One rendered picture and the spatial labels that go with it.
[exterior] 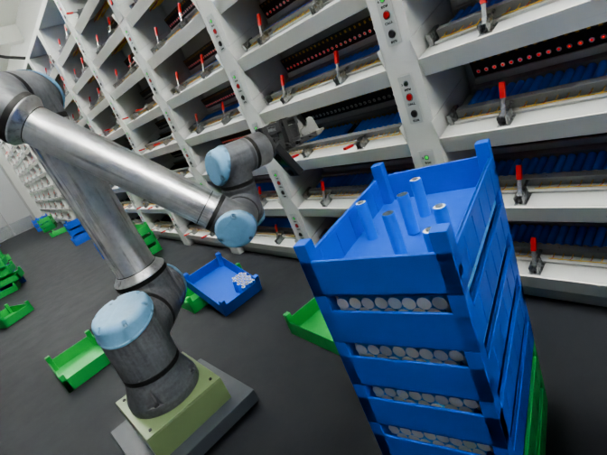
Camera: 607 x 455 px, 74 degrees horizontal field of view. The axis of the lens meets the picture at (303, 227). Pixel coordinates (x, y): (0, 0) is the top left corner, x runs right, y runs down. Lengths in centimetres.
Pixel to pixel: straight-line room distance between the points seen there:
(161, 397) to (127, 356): 14
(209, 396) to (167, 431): 12
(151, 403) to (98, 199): 53
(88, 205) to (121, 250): 14
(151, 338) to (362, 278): 69
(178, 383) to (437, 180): 80
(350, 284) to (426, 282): 10
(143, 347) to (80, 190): 41
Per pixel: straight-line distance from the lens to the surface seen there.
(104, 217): 115
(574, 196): 107
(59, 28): 366
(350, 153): 129
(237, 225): 91
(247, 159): 104
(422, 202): 65
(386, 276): 49
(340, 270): 51
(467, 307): 48
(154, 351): 109
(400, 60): 109
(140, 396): 115
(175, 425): 115
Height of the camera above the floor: 75
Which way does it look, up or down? 19 degrees down
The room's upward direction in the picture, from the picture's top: 23 degrees counter-clockwise
